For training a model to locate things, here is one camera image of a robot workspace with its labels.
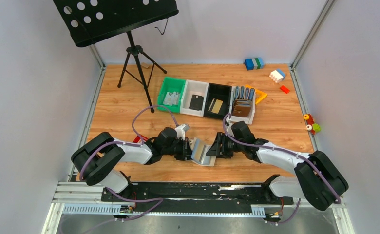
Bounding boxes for green plastic bin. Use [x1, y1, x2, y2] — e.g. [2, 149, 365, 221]
[157, 77, 186, 113]

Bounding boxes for black plastic bin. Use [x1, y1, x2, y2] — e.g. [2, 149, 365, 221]
[203, 83, 232, 119]

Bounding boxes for white bin with holders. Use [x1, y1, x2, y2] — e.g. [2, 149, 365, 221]
[229, 86, 256, 124]

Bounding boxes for blue card holders row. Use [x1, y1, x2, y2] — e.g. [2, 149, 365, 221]
[233, 86, 256, 101]

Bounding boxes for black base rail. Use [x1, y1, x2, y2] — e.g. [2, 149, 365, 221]
[101, 182, 294, 217]

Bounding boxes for colourful toy vehicle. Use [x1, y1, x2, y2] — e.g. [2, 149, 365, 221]
[303, 114, 321, 135]

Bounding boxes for brown card holder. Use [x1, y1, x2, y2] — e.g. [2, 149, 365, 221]
[231, 99, 253, 117]

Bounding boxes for blue green toy block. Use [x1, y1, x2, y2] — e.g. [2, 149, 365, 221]
[244, 57, 265, 71]

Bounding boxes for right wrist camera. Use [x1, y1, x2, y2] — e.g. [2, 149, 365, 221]
[225, 116, 233, 133]

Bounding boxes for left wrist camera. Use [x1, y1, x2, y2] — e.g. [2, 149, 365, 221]
[175, 123, 190, 140]

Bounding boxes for beige card holder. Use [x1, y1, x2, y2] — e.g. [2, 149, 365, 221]
[189, 137, 216, 167]

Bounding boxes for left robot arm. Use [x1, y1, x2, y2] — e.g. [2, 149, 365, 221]
[71, 124, 192, 193]

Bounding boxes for orange toy frame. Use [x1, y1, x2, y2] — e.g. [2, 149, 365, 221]
[245, 85, 267, 104]

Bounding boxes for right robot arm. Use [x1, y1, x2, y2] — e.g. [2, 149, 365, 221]
[206, 121, 349, 211]

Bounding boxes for gold card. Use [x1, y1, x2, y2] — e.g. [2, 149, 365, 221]
[208, 98, 223, 114]

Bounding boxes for red toy brick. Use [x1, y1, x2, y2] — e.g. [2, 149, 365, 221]
[280, 85, 290, 94]

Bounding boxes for black card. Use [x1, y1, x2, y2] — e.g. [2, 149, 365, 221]
[189, 95, 204, 111]

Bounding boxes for black music stand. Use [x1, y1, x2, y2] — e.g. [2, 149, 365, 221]
[53, 0, 179, 112]

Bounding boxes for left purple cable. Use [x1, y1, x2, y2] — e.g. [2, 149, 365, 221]
[79, 105, 179, 227]

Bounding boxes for red object under arm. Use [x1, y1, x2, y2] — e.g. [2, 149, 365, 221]
[133, 135, 147, 144]

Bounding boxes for grey cards in green bin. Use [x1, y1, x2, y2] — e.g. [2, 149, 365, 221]
[163, 91, 181, 106]

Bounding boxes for white blue toy block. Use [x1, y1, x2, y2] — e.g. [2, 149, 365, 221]
[269, 69, 286, 83]

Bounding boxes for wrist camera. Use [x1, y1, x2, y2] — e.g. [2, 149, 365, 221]
[225, 116, 233, 133]
[175, 123, 190, 140]

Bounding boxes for white plastic bin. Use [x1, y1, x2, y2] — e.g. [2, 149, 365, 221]
[180, 80, 209, 117]

